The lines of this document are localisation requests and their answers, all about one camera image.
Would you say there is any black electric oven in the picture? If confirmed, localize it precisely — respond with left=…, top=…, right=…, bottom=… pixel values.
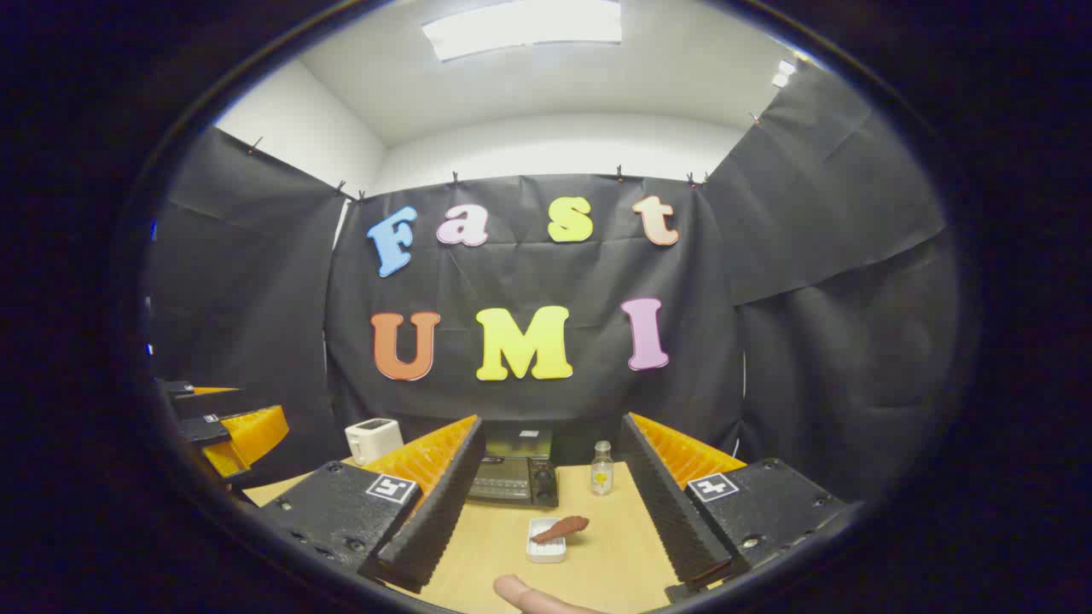
left=468, top=420, right=560, bottom=509

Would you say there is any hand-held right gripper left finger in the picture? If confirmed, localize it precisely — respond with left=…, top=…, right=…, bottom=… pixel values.
left=256, top=415, right=487, bottom=595

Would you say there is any black backdrop cloth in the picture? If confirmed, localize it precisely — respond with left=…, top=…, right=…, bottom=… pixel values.
left=145, top=64, right=961, bottom=513

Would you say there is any large ceiling light panel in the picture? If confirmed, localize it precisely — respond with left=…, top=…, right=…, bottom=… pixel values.
left=421, top=0, right=624, bottom=62

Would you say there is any small white rectangular dish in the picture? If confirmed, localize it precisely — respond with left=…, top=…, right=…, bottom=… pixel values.
left=526, top=517, right=567, bottom=564

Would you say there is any white toaster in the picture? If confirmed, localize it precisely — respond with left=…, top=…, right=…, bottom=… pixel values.
left=345, top=418, right=405, bottom=466

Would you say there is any brown meat piece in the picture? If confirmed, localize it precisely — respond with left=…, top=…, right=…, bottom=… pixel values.
left=531, top=515, right=590, bottom=545

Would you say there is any clear glass bottle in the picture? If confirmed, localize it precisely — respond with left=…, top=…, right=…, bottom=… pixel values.
left=590, top=440, right=615, bottom=496

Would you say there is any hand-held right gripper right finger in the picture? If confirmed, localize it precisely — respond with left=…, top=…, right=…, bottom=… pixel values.
left=619, top=413, right=854, bottom=605

